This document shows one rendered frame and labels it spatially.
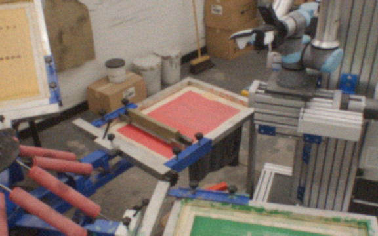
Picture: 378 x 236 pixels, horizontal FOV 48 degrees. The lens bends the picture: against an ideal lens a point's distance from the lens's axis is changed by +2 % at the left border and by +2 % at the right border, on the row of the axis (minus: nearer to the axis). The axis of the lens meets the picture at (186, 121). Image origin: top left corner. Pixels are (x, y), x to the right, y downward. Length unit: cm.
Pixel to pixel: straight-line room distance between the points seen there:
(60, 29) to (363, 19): 275
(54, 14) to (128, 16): 90
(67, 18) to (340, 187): 275
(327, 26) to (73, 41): 276
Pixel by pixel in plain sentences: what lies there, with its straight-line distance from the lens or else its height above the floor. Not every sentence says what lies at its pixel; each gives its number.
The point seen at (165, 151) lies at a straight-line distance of 211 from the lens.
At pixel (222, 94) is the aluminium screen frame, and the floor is 98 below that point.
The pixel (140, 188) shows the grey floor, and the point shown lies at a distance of 338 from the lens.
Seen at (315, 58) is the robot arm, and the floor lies 144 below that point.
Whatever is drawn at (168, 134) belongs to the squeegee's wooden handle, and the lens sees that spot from 210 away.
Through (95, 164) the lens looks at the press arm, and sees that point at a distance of 199.
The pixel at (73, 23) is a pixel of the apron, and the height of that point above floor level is 95.
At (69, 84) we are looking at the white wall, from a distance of 432.
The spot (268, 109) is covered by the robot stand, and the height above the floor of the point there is 113.
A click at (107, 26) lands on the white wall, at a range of 443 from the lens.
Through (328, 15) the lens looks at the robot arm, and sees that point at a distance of 187.
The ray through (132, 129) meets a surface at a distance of 231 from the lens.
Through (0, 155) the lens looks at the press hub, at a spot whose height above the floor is 131.
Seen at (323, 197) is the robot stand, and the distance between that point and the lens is 264.
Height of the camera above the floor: 219
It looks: 32 degrees down
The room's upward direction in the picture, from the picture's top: 2 degrees counter-clockwise
